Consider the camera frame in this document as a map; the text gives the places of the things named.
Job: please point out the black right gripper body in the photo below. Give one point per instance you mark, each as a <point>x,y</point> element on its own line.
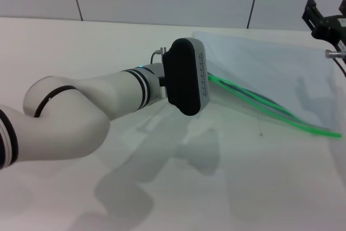
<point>331,29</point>

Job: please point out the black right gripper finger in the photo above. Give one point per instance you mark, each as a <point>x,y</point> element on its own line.
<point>311,12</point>
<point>342,6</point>

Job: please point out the clear green-edged document bag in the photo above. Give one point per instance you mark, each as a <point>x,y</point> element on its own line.
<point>270,66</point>

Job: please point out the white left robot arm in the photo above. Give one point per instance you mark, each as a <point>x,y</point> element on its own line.
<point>81,112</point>

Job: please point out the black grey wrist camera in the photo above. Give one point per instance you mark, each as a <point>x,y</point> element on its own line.
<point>183,76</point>

